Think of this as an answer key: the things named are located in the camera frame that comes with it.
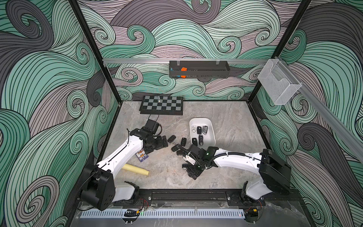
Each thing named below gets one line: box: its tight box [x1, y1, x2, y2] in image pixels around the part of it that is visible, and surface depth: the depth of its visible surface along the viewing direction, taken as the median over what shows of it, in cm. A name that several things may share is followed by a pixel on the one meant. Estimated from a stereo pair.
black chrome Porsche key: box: [198, 134, 204, 146], surface depth 97 cm
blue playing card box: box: [135, 148, 149, 163], surface depth 89 cm
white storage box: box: [189, 117, 217, 151], surface depth 100 cm
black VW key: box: [197, 125, 202, 135], surface depth 103 cm
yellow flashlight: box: [122, 163, 150, 176], surface depth 84 cm
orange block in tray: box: [180, 67, 188, 79], surface depth 89 cm
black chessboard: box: [138, 95, 184, 116], surface depth 116 cm
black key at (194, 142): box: [191, 137, 199, 147], surface depth 97 cm
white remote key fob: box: [191, 124, 197, 133], surface depth 103 cm
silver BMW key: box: [202, 125, 209, 135], surface depth 103 cm
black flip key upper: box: [167, 134, 177, 143], surface depth 98 cm
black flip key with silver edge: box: [180, 137, 187, 148], surface depth 97 cm
